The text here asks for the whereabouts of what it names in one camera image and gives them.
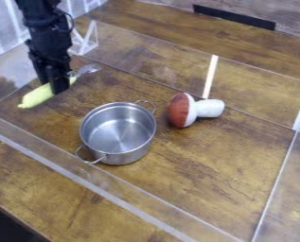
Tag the black strip on table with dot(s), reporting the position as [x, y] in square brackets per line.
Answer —
[235, 17]

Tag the red toy mushroom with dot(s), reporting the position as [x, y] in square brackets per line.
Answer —
[184, 110]

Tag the clear acrylic triangular stand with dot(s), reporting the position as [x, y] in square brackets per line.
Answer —
[84, 43]

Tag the stainless steel pot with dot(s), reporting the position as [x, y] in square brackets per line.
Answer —
[116, 133]

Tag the clear acrylic front barrier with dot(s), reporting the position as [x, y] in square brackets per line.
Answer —
[159, 212]

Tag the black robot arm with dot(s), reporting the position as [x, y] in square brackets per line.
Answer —
[41, 9]

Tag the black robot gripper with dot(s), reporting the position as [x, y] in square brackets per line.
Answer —
[49, 44]

